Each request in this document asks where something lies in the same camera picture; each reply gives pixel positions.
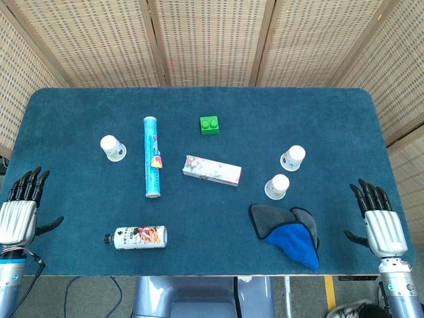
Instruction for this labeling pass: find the blue and grey cloth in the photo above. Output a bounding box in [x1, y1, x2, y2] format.
[248, 203, 321, 272]

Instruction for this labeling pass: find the green toy brick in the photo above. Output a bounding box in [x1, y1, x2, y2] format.
[199, 115, 221, 136]

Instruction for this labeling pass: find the black and white sneaker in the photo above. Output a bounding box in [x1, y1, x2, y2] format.
[327, 299, 392, 318]

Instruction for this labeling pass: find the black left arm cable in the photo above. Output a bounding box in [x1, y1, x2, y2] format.
[0, 248, 46, 318]

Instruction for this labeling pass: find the paper cup with blue flower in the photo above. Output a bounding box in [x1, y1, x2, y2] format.
[280, 144, 307, 174]

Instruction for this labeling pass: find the blue floor cable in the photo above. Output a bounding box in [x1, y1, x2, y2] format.
[63, 276, 125, 318]

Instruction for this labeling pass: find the paper cup with purple flower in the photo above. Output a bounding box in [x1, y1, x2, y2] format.
[99, 134, 127, 162]

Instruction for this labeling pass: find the white printed drink bottle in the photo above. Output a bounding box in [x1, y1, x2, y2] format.
[104, 225, 168, 250]

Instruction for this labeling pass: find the black table control panel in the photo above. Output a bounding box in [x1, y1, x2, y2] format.
[337, 274, 380, 282]

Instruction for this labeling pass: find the grey-blue robot torso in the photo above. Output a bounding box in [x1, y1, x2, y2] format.
[131, 276, 276, 318]

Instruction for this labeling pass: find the floral cardboard box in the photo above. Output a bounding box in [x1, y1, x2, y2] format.
[182, 154, 242, 187]

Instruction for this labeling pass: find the teal felt table cover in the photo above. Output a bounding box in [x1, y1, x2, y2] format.
[2, 87, 416, 277]

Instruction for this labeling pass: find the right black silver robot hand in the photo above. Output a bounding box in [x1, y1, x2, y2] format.
[343, 178, 409, 258]

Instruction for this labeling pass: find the woven wicker folding screen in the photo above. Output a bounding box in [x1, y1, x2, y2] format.
[0, 0, 424, 246]

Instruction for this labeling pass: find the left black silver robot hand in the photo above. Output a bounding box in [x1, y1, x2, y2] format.
[0, 166, 64, 249]

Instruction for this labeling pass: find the paper cup with green flower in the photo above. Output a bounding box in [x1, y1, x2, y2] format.
[264, 174, 291, 201]

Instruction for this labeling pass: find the blue cling wrap roll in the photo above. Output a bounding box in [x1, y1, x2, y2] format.
[142, 116, 164, 199]

